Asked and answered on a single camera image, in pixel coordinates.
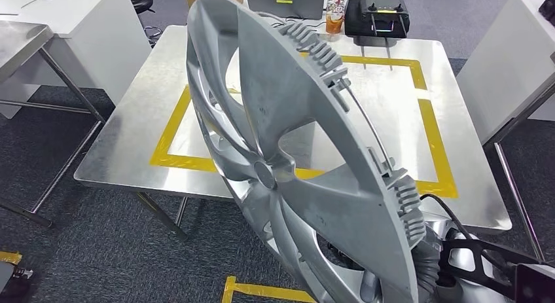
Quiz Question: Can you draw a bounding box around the yellow floor tape square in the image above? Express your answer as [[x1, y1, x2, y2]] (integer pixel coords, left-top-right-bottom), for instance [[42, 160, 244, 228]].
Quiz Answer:
[[221, 275, 317, 303]]

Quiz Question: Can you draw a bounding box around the black device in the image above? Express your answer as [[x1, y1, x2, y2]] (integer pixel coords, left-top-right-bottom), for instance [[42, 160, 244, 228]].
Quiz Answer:
[[537, 0, 555, 28]]

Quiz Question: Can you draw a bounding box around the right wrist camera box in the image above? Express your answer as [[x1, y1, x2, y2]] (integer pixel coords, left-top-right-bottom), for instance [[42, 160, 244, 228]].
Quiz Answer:
[[514, 263, 555, 303]]

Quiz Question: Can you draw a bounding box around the grey laptop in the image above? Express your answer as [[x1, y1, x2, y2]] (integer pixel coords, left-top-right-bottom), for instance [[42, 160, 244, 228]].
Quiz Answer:
[[243, 0, 326, 21]]

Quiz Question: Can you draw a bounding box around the plastic iced drink cup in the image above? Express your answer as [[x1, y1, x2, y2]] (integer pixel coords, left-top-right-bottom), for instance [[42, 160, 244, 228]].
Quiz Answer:
[[325, 0, 351, 35]]

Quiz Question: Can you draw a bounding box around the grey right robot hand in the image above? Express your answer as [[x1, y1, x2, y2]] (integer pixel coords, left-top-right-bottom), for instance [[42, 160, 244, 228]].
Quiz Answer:
[[422, 212, 458, 246]]

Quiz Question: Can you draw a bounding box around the white table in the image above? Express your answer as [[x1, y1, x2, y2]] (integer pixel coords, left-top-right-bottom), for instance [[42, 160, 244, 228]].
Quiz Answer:
[[0, 0, 152, 120], [455, 0, 555, 146]]

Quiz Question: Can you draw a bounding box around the stainless steel workbench table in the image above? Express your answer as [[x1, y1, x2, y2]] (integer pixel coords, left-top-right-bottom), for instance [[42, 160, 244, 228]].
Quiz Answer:
[[73, 24, 513, 243]]

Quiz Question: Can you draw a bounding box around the black cable coil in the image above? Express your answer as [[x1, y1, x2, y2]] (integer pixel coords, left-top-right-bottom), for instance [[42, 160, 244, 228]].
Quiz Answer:
[[143, 26, 165, 48]]

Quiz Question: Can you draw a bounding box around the black remote controller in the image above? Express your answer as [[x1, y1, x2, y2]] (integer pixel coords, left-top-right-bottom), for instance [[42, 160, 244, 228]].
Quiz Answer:
[[344, 0, 411, 39]]

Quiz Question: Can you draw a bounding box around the silver wheel hubcap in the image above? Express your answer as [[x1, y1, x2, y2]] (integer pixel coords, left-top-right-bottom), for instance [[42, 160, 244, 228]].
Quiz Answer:
[[185, 0, 428, 303]]

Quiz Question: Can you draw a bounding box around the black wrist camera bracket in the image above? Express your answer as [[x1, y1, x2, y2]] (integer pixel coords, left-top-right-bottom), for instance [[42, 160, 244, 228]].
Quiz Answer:
[[439, 238, 555, 298]]

